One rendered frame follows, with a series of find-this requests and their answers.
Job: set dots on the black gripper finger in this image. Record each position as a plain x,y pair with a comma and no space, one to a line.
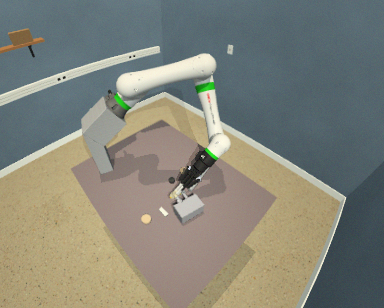
185,177
189,183

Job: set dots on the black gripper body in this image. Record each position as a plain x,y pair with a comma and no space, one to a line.
199,165

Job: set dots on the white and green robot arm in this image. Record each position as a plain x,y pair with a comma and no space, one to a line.
203,65

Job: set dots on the cream gear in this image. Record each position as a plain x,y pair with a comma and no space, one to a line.
174,195

